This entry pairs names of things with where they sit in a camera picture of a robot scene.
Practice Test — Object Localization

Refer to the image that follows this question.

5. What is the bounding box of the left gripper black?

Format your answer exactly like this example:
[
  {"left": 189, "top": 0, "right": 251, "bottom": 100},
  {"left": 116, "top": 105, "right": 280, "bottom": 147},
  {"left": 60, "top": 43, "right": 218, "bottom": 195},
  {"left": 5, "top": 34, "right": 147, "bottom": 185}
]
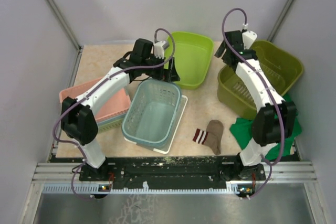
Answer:
[{"left": 142, "top": 53, "right": 180, "bottom": 82}]

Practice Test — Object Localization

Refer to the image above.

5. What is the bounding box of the lime green plastic tub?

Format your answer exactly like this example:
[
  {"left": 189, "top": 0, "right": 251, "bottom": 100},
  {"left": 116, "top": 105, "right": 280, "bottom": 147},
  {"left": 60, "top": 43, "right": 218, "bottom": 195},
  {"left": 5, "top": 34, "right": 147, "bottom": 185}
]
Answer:
[{"left": 172, "top": 31, "right": 214, "bottom": 90}]

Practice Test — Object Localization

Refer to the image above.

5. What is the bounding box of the light blue perforated basket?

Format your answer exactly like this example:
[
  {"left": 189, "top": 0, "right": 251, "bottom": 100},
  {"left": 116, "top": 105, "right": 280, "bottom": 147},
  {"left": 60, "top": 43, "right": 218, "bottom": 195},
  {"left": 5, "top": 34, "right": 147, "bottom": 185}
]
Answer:
[{"left": 121, "top": 79, "right": 182, "bottom": 147}]

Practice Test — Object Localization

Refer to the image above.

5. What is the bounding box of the pink perforated basket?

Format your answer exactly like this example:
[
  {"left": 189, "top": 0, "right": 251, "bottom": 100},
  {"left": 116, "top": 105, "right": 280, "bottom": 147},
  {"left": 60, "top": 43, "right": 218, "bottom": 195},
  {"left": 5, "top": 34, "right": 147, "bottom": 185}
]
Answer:
[{"left": 59, "top": 78, "right": 131, "bottom": 123}]

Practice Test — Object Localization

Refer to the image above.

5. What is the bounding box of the olive green large container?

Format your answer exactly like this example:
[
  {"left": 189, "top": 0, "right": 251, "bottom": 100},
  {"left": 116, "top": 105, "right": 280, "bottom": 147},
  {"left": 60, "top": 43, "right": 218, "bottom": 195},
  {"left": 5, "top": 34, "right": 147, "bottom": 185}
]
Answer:
[{"left": 217, "top": 40, "right": 304, "bottom": 120}]

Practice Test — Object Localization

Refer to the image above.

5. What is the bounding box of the white perforated basket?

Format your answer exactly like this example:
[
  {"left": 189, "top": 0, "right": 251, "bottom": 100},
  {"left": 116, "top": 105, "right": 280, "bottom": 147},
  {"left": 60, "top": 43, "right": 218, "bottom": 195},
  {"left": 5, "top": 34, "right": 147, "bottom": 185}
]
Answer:
[{"left": 124, "top": 95, "right": 188, "bottom": 155}]

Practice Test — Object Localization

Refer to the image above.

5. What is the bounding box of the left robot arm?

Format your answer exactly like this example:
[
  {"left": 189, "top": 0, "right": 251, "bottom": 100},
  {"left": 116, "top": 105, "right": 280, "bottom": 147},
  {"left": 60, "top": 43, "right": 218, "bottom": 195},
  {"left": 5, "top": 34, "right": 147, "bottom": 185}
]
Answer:
[{"left": 56, "top": 39, "right": 180, "bottom": 180}]

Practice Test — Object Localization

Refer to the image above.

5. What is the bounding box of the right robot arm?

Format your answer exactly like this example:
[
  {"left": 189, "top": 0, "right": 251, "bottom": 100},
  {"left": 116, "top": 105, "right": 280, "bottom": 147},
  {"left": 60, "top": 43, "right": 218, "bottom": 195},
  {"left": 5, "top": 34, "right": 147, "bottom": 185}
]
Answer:
[{"left": 215, "top": 30, "right": 296, "bottom": 180}]

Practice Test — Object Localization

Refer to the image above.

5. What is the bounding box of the brown striped sock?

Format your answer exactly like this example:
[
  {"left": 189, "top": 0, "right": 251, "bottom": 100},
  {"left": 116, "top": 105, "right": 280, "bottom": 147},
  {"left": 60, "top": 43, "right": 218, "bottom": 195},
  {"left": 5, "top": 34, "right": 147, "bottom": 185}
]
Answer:
[{"left": 193, "top": 120, "right": 224, "bottom": 155}]

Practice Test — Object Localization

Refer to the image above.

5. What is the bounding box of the light green perforated basket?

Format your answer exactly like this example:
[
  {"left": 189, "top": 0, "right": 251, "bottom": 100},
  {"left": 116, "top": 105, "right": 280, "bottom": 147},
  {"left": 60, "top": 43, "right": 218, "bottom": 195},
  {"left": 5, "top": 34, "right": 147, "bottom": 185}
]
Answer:
[{"left": 98, "top": 119, "right": 123, "bottom": 133}]

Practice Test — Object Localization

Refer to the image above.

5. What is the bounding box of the green cloth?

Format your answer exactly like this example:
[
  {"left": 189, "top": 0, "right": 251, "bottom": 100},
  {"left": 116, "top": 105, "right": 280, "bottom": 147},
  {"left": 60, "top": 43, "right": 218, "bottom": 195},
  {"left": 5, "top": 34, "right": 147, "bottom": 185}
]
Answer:
[{"left": 229, "top": 93, "right": 303, "bottom": 161}]

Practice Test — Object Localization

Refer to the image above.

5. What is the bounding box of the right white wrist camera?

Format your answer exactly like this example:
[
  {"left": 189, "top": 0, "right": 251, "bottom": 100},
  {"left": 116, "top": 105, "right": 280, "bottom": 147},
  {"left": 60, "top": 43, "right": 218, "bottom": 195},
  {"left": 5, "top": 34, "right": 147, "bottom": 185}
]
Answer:
[{"left": 241, "top": 23, "right": 258, "bottom": 49}]

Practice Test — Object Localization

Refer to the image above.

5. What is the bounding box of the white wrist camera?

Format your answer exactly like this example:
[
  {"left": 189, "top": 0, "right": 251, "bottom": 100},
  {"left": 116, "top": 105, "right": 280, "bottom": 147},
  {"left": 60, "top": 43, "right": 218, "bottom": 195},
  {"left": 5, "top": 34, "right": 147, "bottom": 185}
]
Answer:
[
  {"left": 153, "top": 40, "right": 170, "bottom": 59},
  {"left": 241, "top": 23, "right": 258, "bottom": 49}
]

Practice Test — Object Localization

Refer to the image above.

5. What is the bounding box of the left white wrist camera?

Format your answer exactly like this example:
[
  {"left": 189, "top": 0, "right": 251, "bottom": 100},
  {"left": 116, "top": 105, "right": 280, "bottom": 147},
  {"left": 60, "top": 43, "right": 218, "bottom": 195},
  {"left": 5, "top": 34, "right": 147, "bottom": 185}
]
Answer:
[{"left": 153, "top": 40, "right": 170, "bottom": 59}]

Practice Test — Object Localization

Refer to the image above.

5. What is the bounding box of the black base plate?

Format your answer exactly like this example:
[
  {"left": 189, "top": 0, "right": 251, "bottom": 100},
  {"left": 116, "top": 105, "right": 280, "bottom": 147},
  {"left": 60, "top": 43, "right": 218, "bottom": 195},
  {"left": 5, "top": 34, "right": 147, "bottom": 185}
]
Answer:
[{"left": 79, "top": 156, "right": 266, "bottom": 191}]

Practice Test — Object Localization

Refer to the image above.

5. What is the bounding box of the grey slotted cable duct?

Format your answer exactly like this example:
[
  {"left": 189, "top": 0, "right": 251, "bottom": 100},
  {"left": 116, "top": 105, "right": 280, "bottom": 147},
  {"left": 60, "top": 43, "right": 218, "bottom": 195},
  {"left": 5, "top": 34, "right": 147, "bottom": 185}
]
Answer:
[{"left": 41, "top": 183, "right": 266, "bottom": 195}]

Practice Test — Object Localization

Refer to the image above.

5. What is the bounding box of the aluminium frame rail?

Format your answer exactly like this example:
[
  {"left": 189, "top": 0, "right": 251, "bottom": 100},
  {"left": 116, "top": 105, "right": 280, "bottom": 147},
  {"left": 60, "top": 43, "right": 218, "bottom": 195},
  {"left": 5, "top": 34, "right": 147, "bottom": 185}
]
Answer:
[{"left": 33, "top": 162, "right": 316, "bottom": 183}]

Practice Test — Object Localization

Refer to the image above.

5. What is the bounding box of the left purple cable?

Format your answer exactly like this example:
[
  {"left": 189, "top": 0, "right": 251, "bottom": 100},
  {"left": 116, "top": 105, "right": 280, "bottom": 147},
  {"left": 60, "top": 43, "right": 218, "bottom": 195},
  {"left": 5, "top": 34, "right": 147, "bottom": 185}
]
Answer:
[{"left": 52, "top": 28, "right": 176, "bottom": 200}]

